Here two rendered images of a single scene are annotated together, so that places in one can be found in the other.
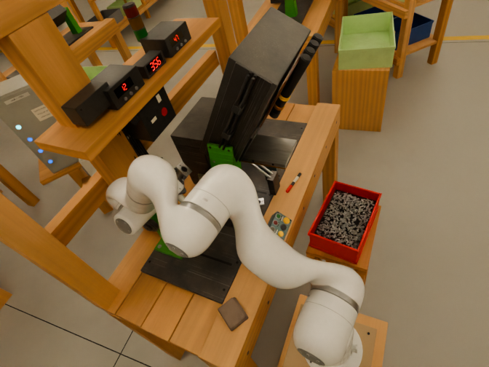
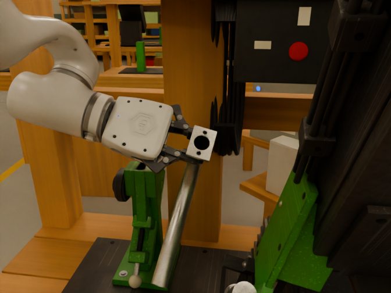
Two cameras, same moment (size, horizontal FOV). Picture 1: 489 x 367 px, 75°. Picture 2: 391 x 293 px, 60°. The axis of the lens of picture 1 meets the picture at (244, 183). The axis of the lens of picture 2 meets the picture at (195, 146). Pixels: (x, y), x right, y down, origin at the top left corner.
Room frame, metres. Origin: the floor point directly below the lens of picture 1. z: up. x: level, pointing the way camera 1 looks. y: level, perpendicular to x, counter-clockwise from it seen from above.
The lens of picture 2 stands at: (0.65, -0.25, 1.49)
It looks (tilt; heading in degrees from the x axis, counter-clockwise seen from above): 23 degrees down; 61
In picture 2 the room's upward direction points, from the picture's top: straight up
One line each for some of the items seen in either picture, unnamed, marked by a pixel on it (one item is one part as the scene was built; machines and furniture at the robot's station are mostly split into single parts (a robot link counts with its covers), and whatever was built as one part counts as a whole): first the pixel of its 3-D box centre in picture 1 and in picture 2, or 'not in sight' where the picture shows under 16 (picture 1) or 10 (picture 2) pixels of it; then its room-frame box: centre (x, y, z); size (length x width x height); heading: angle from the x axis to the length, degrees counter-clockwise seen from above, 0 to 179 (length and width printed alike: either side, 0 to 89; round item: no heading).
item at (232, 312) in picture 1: (232, 312); not in sight; (0.47, 0.18, 0.91); 0.10 x 0.08 x 0.03; 21
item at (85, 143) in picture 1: (142, 73); not in sight; (1.25, 0.26, 1.52); 0.90 x 0.25 x 0.04; 143
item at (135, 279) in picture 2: not in sight; (137, 271); (0.81, 0.31, 0.96); 0.06 x 0.03 x 0.06; 53
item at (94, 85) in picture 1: (90, 103); not in sight; (0.99, 0.40, 1.59); 0.15 x 0.07 x 0.07; 143
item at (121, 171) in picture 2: (149, 225); (121, 184); (0.82, 0.41, 1.12); 0.07 x 0.03 x 0.08; 53
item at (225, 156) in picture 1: (225, 162); (302, 231); (0.99, 0.05, 1.17); 0.13 x 0.12 x 0.20; 143
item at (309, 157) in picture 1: (288, 207); not in sight; (0.92, -0.17, 0.82); 1.50 x 0.14 x 0.15; 143
